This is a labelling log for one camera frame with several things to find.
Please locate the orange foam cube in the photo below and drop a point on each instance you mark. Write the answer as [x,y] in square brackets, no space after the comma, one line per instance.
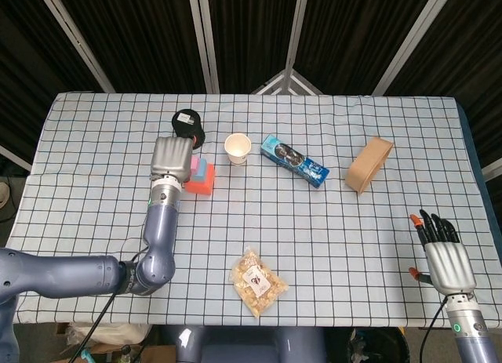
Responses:
[206,186]

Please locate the white round floor object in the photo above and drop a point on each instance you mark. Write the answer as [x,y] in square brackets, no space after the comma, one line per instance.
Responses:
[3,192]

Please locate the blue foam cube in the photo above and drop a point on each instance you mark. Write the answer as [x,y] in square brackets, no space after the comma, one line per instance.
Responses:
[202,171]

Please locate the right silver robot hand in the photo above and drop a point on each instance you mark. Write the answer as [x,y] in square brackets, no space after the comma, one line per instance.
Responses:
[451,267]

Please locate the blue checked tablecloth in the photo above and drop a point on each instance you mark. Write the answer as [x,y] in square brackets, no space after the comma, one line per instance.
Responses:
[313,229]

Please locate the blue cookie box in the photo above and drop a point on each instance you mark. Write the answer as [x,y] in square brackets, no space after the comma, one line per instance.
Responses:
[294,161]

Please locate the black mesh pen holder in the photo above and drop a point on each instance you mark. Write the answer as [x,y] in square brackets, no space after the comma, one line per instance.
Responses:
[187,119]

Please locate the small pink foam block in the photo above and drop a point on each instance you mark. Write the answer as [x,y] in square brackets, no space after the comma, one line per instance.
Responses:
[194,164]

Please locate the white paper cup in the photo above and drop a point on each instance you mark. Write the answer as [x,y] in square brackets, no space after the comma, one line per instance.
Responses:
[237,148]

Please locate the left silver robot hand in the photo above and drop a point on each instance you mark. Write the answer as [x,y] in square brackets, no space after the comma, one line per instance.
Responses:
[170,155]

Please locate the black trash bin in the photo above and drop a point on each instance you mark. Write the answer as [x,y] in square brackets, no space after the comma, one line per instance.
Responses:
[378,347]

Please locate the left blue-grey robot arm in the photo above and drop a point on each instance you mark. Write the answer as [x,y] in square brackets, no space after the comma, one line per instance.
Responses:
[78,269]

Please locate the white plastic bag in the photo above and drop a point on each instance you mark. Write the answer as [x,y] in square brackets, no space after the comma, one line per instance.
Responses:
[117,333]

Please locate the black white-framed folding screen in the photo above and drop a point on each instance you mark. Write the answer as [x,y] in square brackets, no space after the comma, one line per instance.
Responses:
[149,33]

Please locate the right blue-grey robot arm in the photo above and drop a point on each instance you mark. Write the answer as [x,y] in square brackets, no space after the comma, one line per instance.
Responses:
[472,331]

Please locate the blue-grey robot torso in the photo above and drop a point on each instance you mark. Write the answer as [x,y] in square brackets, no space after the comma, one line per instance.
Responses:
[243,345]

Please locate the brown oval paper bowl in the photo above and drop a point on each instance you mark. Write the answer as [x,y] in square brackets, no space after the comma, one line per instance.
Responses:
[364,167]

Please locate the clear snack bag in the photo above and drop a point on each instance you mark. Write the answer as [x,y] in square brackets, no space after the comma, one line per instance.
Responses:
[257,284]

